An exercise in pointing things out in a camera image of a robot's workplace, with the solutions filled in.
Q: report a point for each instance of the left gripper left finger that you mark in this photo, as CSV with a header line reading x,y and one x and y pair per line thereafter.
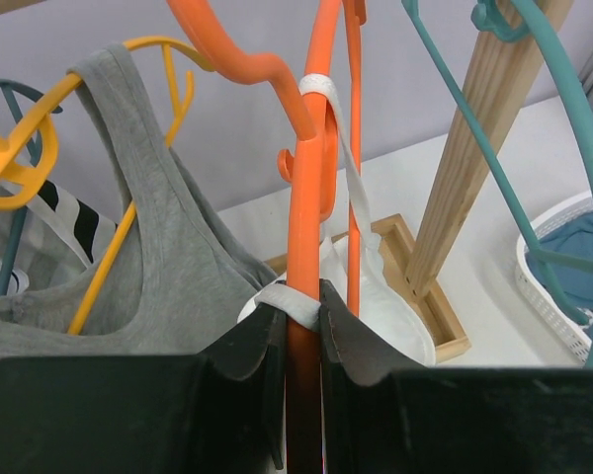
x,y
218,411

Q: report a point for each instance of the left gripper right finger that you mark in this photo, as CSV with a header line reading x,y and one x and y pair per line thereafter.
x,y
386,413

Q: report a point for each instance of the white tank top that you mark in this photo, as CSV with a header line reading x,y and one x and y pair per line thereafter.
x,y
383,310

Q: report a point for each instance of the grey tank top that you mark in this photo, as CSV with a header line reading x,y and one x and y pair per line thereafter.
x,y
180,278

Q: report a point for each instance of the orange plastic hanger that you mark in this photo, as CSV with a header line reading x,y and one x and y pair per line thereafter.
x,y
311,170

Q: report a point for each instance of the black white striped top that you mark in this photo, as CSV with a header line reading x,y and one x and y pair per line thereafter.
x,y
62,237

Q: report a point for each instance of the yellow plastic hanger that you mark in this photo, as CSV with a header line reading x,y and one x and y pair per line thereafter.
x,y
180,108

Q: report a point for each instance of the teal hanger right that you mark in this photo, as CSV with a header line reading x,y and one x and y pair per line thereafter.
x,y
547,157

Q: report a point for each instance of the white plastic laundry basket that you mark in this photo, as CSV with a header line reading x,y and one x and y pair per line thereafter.
x,y
533,289

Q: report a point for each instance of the wooden clothes rack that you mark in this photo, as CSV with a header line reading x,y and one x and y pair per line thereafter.
x,y
502,69

